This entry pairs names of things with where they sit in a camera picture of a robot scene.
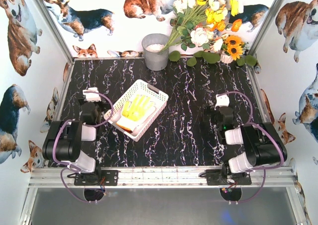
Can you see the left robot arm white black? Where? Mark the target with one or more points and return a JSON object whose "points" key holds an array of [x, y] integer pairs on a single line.
{"points": [[63, 141]]}

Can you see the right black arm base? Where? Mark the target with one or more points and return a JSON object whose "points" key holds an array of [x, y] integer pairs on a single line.
{"points": [[216, 177]]}

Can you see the cream glove red cuff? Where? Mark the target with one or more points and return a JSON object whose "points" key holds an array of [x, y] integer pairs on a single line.
{"points": [[129, 130]]}

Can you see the small sunflower pot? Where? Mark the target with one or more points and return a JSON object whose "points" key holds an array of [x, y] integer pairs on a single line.
{"points": [[233, 49]]}

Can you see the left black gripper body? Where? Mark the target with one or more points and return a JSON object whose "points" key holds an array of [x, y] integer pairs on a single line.
{"points": [[83, 101]]}

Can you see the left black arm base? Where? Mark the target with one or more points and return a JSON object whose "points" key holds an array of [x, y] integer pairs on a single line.
{"points": [[104, 177]]}

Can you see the yellow dotted work glove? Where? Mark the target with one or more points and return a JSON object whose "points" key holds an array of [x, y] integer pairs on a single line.
{"points": [[135, 112]]}

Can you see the grey metal bucket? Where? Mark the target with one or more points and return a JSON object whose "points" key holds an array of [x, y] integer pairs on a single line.
{"points": [[155, 53]]}

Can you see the artificial flower bouquet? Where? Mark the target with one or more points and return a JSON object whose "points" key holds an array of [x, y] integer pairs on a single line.
{"points": [[202, 23]]}

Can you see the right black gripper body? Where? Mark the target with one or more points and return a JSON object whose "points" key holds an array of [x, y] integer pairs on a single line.
{"points": [[209, 109]]}

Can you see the white perforated storage basket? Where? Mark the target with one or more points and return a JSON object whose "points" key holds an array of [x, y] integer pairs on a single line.
{"points": [[142, 88]]}

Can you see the aluminium front rail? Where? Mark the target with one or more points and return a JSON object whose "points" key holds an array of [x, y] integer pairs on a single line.
{"points": [[160, 177]]}

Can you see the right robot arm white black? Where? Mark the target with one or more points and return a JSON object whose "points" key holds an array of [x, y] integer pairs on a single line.
{"points": [[263, 148]]}

